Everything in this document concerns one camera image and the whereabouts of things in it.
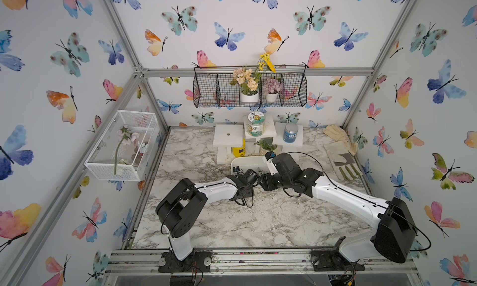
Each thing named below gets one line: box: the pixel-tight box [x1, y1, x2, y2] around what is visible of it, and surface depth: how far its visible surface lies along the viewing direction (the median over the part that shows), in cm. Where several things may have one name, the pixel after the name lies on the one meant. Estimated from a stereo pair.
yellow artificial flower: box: [258, 52, 277, 73], surface depth 84 cm
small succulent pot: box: [253, 136, 278, 152], surface depth 101 cm
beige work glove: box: [322, 124, 358, 157], surface depth 120 cm
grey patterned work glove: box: [323, 140, 363, 181], surface depth 106 cm
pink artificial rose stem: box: [113, 124, 141, 176], surface depth 76 cm
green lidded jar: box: [247, 110, 266, 138], surface depth 84 cm
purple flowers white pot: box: [262, 77, 282, 102], surface depth 92 cm
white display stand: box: [213, 113, 304, 164], surface depth 97 cm
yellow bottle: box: [231, 137, 246, 158], surface depth 103 cm
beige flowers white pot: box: [231, 67, 261, 104], surface depth 84 cm
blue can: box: [282, 122, 299, 144], surface depth 91 cm
